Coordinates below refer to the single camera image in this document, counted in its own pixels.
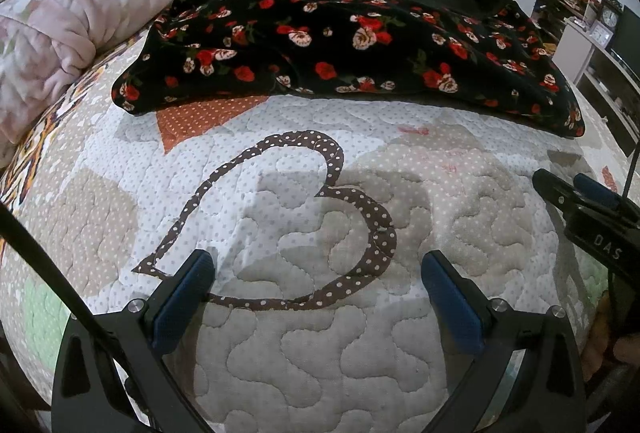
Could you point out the pale television cabinet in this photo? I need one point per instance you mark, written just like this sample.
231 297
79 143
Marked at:
607 83

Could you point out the black floral garment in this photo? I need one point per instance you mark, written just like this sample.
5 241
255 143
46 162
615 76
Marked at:
350 53

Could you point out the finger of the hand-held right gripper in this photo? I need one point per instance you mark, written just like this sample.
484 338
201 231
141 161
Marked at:
597 193
552 190

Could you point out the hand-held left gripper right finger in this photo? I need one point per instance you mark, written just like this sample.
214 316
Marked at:
452 300

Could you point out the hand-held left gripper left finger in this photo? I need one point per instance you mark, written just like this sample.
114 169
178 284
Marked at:
180 300

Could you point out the black television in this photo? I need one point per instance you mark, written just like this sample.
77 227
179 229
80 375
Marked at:
627 35

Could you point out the quilted patchwork bedspread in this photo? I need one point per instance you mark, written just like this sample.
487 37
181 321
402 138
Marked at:
310 223

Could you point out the person's right hand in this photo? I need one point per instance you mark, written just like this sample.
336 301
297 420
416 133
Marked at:
597 338

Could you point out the dark mantel clock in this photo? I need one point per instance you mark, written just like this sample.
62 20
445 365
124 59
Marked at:
610 12

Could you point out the pink floral comforter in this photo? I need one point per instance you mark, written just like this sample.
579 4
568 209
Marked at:
65 28

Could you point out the small white clock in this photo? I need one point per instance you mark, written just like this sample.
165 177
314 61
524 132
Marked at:
597 34

